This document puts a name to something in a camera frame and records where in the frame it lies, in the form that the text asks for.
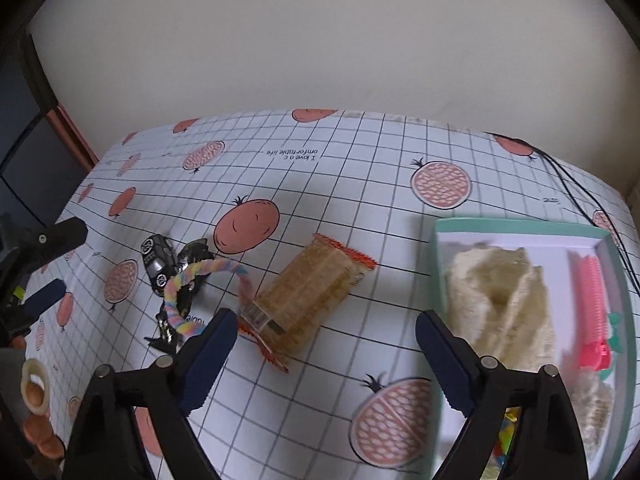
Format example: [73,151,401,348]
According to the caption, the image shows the colourful small bead clips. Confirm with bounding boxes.
[486,408,521,476]

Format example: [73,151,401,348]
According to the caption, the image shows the cotton swab packet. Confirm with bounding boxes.
[570,367,613,460]

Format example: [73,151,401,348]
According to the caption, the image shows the pink hair roller clip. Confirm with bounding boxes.
[575,255,612,372]

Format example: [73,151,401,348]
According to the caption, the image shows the black toy car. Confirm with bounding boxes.
[140,234,177,297]

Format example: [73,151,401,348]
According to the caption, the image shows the pastel braided rope ring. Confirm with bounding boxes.
[162,257,252,338]

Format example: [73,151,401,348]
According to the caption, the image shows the cream lace scrunchie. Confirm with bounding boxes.
[446,245,555,372]

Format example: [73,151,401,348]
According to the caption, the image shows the wafer biscuit packet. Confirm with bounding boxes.
[239,233,378,372]

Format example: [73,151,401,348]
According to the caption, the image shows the person left hand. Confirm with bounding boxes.
[1,336,66,462]

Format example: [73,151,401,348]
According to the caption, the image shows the teal shallow cardboard tray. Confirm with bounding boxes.
[428,218,638,479]

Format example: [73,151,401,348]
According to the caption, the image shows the patterned grid tablecloth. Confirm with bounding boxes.
[27,110,639,479]

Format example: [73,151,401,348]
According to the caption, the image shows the black cable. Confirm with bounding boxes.
[487,131,640,294]

